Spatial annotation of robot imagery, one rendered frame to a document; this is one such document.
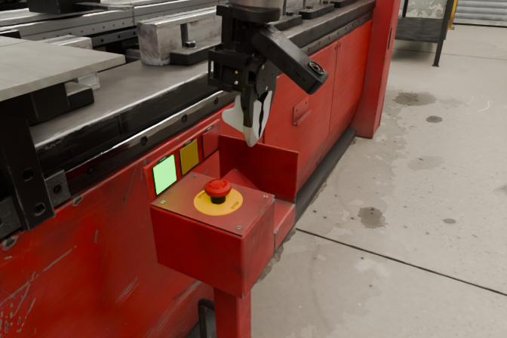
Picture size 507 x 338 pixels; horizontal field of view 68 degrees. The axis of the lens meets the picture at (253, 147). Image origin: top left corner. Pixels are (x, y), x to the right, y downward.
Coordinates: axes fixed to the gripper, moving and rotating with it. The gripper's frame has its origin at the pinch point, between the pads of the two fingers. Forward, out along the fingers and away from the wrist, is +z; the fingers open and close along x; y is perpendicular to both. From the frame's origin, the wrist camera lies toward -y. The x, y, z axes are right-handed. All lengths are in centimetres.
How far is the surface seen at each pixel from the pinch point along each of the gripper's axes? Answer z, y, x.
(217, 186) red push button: 3.1, 0.6, 10.4
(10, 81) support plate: -15.0, 12.3, 28.6
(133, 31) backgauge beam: -1, 59, -36
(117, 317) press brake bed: 38.6, 18.7, 16.0
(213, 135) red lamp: 3.1, 9.3, -2.2
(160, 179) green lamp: 3.9, 9.1, 12.6
